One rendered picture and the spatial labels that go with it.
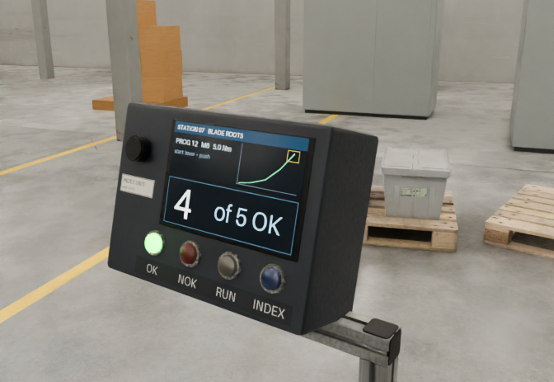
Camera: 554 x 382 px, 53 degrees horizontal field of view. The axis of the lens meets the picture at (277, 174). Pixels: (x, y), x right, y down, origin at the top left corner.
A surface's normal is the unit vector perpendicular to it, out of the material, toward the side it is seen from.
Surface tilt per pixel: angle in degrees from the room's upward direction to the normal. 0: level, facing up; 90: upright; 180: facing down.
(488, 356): 0
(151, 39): 90
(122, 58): 90
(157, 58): 90
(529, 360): 0
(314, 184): 75
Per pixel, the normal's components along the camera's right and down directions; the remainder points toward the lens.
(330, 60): -0.36, 0.26
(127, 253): -0.54, -0.04
